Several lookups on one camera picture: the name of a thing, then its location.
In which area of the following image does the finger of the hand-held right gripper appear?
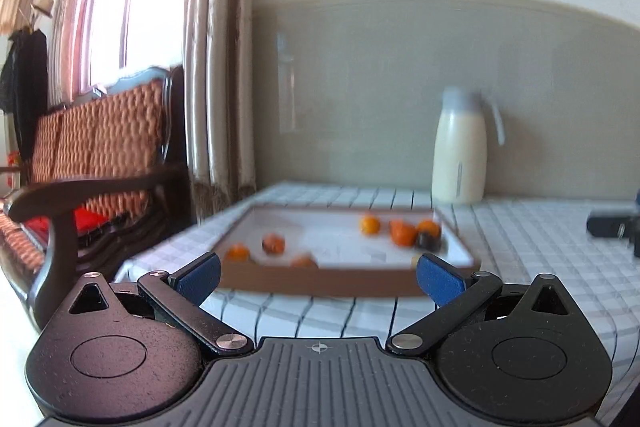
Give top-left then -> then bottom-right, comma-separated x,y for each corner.
586,214 -> 636,239

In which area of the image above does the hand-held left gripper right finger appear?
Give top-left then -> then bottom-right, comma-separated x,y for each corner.
385,253 -> 575,355

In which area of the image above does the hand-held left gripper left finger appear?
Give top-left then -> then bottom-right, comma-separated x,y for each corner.
69,251 -> 255,356

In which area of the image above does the brown cardboard box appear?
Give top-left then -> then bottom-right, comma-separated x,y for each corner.
212,202 -> 481,298

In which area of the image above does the beige lace curtain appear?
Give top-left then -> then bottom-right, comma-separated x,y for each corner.
182,0 -> 258,228

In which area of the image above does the white black checked tablecloth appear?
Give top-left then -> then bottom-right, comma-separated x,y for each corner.
112,182 -> 640,408

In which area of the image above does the black hanging coat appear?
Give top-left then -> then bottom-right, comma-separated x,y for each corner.
0,27 -> 48,148

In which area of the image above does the red cushion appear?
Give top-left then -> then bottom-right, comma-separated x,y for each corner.
22,204 -> 108,238

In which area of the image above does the wooden sofa with woven cushions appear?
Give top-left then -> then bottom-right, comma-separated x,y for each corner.
0,66 -> 193,333

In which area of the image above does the cream thermos jug grey lid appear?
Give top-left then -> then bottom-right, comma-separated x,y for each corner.
431,87 -> 506,205

